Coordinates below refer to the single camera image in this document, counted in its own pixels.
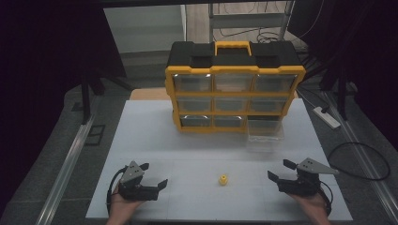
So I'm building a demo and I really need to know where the metal floor rail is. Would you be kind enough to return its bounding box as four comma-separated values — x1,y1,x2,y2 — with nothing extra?
35,113,97,225
322,92,398,224

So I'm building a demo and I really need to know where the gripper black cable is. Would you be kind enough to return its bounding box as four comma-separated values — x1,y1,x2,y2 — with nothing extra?
106,168,128,217
318,180,334,218

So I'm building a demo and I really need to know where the yellow black drawer organizer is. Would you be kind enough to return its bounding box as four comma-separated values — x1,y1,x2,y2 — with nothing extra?
164,40,307,135

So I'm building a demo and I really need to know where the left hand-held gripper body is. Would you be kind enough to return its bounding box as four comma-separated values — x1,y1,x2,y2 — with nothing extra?
117,160,161,202

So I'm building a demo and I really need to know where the black stand leg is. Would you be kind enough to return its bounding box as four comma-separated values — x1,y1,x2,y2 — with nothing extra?
318,73,351,122
78,72,108,126

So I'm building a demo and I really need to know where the person's left hand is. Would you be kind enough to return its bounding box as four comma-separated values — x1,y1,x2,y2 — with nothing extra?
105,184,148,225

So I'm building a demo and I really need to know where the white power strip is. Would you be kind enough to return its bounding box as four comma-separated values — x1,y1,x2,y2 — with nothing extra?
313,106,342,130

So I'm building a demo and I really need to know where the wooden board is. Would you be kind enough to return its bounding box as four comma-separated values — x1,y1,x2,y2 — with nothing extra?
129,86,173,101

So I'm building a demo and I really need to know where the tangle of black cables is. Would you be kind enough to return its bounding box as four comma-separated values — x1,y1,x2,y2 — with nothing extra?
219,26,309,53

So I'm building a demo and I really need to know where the person's right hand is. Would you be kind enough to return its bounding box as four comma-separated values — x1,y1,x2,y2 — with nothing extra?
286,190,332,225

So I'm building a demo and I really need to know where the metal shelf frame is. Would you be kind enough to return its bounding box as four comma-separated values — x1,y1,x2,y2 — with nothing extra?
207,0,297,44

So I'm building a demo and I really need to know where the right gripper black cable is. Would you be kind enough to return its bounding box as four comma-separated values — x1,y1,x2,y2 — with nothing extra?
318,180,334,218

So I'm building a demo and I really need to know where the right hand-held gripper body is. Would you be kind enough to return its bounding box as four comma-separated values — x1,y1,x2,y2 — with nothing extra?
276,157,340,197

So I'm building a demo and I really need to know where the black looped floor cable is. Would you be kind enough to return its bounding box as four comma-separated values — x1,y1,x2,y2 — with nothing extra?
327,142,391,182

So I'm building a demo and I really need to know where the clear plastic drawer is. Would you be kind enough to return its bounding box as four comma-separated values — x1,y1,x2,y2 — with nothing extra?
246,118,285,153

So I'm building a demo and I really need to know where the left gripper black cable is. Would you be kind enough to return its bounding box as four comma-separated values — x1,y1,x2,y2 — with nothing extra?
106,168,128,217

